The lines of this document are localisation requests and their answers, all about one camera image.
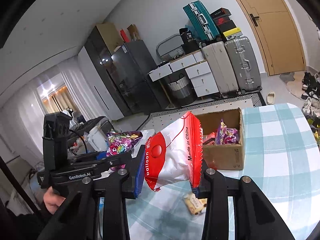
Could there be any purple candy bag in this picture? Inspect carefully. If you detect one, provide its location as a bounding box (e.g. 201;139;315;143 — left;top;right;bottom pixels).
106;131;143;157

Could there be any red white balloon snack bag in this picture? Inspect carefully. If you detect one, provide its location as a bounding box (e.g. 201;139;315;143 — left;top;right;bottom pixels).
144;112;203;192

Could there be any purple white snack bag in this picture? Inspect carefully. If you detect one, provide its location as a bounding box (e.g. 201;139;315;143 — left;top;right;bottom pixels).
215;119;240;145

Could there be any red black candy packet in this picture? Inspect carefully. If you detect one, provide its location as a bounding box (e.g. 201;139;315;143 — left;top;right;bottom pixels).
202;132;216;145

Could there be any person's left hand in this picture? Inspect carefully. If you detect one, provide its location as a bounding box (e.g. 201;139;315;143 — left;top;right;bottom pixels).
43;187;65;215

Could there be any SF cardboard box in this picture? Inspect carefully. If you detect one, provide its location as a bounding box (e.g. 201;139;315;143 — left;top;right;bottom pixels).
196;108;245;170

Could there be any patterned floor rug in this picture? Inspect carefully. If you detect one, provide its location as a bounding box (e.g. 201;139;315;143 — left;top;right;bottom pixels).
137;92;266;133

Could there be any white curtain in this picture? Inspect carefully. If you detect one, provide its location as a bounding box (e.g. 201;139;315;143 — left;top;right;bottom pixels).
57;56;107;120

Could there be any woven laundry basket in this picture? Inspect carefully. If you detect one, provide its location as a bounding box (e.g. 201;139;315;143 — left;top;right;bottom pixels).
168;76;197;106

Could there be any black refrigerator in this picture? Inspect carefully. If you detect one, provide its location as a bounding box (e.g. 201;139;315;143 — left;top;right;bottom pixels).
109;40;169;114

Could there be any dark glass cabinet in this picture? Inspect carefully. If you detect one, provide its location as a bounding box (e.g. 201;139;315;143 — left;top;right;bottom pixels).
85;23;132;116

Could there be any blue checkered tablecloth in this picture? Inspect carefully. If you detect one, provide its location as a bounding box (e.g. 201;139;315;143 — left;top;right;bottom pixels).
98;102;320;240

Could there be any beige slipper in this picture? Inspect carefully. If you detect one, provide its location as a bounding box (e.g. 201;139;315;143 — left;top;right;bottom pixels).
266;91;276;105

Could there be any white drawer desk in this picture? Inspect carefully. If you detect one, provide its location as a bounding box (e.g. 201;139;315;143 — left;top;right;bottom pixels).
148;50;222;98

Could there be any silver suitcase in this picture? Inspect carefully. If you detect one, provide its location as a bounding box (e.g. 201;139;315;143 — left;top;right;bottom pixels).
225;36;262;94

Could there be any beige suitcase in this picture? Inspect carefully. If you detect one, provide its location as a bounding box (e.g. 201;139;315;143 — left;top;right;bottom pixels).
202;41;239;95

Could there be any teal suitcase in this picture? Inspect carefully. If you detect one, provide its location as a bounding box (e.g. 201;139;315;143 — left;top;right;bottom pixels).
183;0;222;42

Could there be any stack of shoe boxes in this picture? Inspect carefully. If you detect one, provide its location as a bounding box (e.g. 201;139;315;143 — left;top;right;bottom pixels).
210;8;243;42

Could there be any wooden door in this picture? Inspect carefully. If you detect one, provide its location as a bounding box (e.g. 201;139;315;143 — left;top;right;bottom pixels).
236;0;306;76

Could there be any black cable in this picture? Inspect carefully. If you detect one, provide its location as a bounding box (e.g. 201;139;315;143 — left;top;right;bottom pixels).
68;128;89;155

